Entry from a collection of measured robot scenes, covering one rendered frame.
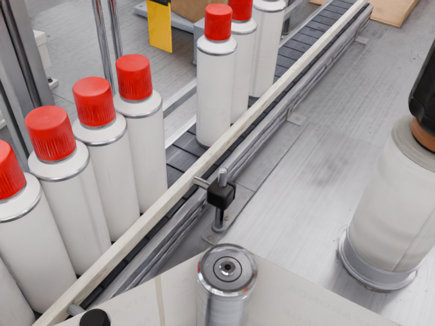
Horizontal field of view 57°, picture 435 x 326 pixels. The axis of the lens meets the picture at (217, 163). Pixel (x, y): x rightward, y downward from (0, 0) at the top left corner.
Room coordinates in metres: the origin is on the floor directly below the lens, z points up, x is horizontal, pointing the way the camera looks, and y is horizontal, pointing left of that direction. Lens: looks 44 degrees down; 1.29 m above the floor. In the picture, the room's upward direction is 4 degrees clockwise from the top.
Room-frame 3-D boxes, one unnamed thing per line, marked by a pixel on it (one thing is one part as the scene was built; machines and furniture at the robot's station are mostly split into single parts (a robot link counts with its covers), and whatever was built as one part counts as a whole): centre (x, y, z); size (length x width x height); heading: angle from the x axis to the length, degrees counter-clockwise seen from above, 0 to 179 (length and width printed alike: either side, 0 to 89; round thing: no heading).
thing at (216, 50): (0.47, 0.01, 0.98); 0.05 x 0.05 x 0.20
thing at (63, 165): (0.25, 0.14, 0.98); 0.05 x 0.05 x 0.20
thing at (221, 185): (0.34, -0.01, 0.89); 0.03 x 0.03 x 0.12; 60
